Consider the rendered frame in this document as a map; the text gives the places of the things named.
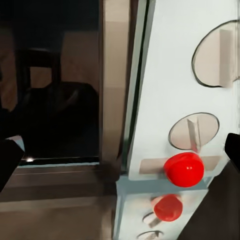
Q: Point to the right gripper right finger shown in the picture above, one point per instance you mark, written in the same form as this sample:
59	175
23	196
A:
232	148

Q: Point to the microwave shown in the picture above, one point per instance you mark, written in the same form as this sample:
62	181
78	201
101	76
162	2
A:
102	89

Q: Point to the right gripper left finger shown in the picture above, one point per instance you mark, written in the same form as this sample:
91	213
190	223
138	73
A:
12	150

